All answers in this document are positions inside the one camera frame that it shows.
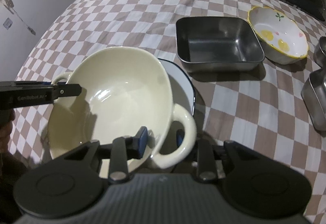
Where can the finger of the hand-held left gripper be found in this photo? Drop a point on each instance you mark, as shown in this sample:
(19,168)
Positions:
(68,90)

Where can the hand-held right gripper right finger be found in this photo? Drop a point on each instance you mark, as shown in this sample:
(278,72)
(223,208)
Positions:
(206,157)

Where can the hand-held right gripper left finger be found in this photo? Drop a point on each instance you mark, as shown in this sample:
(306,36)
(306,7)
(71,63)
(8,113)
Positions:
(142,138)

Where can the white dark-rimmed plate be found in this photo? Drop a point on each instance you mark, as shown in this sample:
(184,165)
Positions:
(181,79)

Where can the large square steel container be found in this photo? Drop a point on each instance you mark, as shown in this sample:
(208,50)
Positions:
(219,45)

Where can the small square steel container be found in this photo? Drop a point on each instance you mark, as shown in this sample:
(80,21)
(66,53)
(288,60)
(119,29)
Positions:
(315,101)

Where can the floral yellow-rimmed bowl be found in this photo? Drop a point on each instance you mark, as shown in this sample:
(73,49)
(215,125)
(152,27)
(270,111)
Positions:
(277,33)

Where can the round steel cup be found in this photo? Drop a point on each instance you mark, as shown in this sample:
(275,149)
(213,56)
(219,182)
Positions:
(321,51)

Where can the checkered tablecloth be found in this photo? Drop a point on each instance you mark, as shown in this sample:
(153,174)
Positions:
(127,10)

